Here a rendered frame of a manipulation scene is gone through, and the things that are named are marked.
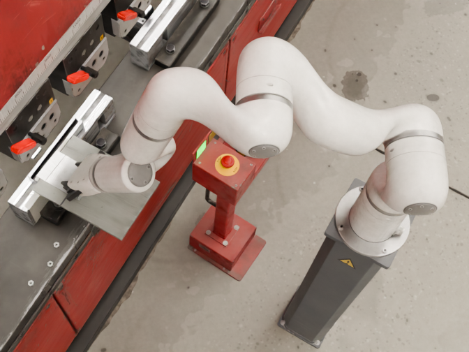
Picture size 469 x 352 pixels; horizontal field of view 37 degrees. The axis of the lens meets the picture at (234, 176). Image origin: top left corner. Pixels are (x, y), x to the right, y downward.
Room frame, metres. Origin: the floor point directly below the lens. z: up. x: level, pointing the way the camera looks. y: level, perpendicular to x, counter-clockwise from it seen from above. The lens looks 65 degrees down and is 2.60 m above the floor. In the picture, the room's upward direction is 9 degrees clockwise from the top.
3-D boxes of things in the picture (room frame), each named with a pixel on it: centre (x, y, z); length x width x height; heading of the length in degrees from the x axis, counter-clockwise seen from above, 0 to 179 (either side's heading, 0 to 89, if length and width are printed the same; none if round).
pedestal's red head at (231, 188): (0.95, 0.01, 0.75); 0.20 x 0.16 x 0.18; 155
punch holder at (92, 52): (0.90, 0.41, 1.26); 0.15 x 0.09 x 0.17; 159
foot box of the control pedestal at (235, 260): (0.93, -0.01, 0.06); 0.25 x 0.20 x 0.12; 65
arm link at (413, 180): (0.66, -0.36, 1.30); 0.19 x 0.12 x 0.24; 6
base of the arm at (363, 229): (0.70, -0.36, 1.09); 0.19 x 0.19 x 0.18
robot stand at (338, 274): (0.70, -0.36, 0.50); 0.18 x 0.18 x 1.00; 68
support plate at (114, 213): (0.68, 0.34, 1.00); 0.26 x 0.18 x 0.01; 69
